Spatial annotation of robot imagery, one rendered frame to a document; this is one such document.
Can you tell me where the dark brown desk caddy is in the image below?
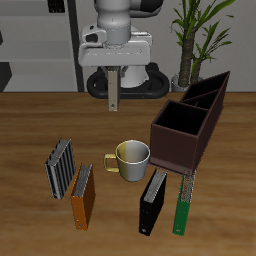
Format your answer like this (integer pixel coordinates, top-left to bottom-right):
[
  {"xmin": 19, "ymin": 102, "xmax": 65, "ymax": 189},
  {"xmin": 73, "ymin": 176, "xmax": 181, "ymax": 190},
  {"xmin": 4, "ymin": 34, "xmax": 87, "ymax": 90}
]
[{"xmin": 148, "ymin": 70, "xmax": 231, "ymax": 175}]

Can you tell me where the grey striped book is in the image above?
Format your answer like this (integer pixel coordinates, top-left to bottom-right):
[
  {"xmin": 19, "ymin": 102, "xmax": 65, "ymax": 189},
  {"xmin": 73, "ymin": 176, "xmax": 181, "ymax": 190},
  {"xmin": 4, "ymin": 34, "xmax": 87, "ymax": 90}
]
[{"xmin": 44, "ymin": 137, "xmax": 77, "ymax": 201}]

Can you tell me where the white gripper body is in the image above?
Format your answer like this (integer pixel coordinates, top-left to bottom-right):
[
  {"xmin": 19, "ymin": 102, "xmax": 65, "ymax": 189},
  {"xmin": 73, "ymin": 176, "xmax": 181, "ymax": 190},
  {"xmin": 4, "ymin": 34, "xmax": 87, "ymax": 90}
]
[{"xmin": 78, "ymin": 34, "xmax": 154, "ymax": 68}]

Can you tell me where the grey shelf unit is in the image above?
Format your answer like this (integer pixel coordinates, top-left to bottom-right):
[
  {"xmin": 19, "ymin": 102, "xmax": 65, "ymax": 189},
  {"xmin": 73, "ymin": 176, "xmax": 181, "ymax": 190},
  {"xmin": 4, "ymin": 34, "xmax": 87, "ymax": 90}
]
[{"xmin": 0, "ymin": 0, "xmax": 85, "ymax": 93}]

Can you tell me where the white and yellow mug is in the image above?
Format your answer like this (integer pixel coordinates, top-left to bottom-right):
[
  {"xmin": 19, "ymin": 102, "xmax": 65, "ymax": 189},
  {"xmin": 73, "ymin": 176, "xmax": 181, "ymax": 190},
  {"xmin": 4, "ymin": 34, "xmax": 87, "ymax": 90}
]
[{"xmin": 103, "ymin": 139, "xmax": 151, "ymax": 183}]

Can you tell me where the green book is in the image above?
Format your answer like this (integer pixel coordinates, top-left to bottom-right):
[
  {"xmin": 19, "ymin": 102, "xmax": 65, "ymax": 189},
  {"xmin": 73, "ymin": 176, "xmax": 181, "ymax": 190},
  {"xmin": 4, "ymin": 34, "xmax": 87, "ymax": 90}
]
[{"xmin": 172, "ymin": 167, "xmax": 197, "ymax": 237}]

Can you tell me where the black box on shelf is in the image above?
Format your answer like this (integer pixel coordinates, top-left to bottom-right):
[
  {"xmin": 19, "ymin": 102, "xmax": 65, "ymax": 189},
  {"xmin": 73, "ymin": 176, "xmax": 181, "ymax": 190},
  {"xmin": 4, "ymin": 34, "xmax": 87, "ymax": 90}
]
[{"xmin": 47, "ymin": 0, "xmax": 66, "ymax": 14}]

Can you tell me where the black book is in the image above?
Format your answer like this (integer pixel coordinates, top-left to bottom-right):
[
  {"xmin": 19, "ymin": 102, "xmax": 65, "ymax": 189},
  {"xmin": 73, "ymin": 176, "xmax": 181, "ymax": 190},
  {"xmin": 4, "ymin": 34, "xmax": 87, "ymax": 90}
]
[{"xmin": 138, "ymin": 168, "xmax": 168, "ymax": 237}]

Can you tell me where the orange book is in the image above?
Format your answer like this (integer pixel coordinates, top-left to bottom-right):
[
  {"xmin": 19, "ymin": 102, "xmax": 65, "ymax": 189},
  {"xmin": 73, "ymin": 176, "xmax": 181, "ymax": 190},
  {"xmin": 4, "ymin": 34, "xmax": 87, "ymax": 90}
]
[{"xmin": 69, "ymin": 162, "xmax": 97, "ymax": 232}]

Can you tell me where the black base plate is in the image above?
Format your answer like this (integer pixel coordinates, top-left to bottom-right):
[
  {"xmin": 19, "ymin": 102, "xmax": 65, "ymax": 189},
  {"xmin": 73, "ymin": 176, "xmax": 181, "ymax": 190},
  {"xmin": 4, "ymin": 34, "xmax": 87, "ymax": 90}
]
[{"xmin": 86, "ymin": 62, "xmax": 171, "ymax": 100}]

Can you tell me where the green pot plant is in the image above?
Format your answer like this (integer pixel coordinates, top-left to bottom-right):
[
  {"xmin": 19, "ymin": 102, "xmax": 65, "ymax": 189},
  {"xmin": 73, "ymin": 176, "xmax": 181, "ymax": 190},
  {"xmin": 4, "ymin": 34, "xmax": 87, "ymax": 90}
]
[{"xmin": 169, "ymin": 0, "xmax": 236, "ymax": 93}]

